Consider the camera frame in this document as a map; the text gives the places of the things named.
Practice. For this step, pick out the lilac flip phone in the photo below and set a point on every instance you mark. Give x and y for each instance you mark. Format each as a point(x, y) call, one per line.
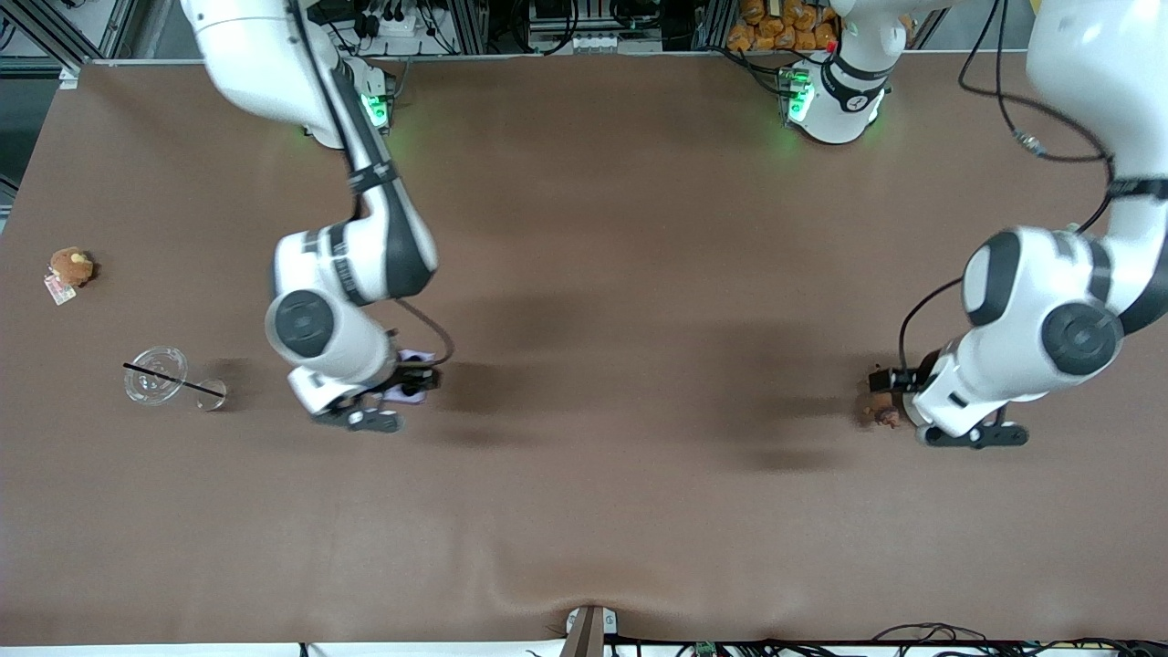
point(412, 356)

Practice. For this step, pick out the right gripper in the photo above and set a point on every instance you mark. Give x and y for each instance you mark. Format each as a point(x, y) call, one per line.
point(410, 375)

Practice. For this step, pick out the black straw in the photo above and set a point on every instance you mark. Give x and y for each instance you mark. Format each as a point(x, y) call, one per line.
point(173, 380)

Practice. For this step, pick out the orange plush toy pile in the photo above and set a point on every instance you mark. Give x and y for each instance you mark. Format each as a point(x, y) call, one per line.
point(776, 27)

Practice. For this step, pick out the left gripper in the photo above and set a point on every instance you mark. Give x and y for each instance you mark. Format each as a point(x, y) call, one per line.
point(915, 378)

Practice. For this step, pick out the aluminium frame rail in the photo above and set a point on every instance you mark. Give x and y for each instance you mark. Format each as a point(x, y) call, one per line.
point(55, 27)

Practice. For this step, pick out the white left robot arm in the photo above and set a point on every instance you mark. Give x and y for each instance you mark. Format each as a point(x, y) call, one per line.
point(1031, 301)

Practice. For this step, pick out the brown plush toy with tag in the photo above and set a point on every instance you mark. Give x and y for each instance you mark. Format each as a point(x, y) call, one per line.
point(71, 266)

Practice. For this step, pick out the grey metal rack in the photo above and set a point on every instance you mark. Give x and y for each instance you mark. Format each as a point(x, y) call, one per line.
point(593, 36)

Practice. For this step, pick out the white power strip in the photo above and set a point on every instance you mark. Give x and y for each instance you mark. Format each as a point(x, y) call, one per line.
point(392, 23)

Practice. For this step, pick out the clear plastic cup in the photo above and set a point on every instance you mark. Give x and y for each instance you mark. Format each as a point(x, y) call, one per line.
point(155, 376)

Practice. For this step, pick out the brown lion statue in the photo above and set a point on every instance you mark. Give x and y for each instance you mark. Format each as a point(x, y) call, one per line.
point(883, 412)

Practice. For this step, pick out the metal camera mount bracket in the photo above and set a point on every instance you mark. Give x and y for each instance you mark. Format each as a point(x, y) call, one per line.
point(589, 630)

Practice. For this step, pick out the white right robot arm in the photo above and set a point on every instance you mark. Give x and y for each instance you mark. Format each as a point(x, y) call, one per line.
point(383, 246)

